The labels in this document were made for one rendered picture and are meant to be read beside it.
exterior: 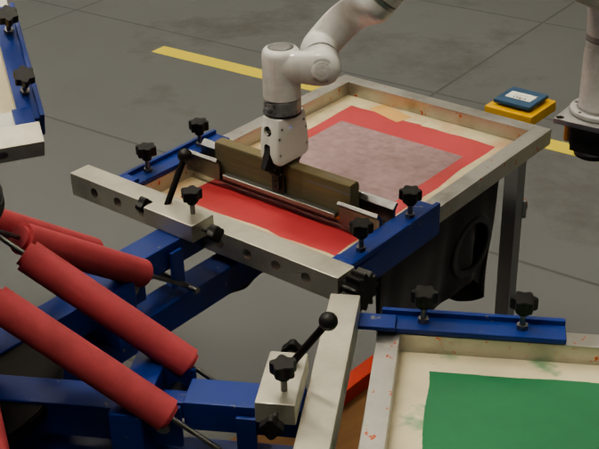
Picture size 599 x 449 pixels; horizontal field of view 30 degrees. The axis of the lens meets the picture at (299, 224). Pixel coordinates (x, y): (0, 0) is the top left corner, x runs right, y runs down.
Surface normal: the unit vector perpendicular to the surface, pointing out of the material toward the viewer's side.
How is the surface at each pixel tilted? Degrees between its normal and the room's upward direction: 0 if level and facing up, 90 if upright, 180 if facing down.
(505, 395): 0
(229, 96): 0
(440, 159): 0
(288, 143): 90
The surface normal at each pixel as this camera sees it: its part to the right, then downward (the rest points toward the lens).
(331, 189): -0.62, 0.39
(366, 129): -0.02, -0.88
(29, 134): 0.17, -0.51
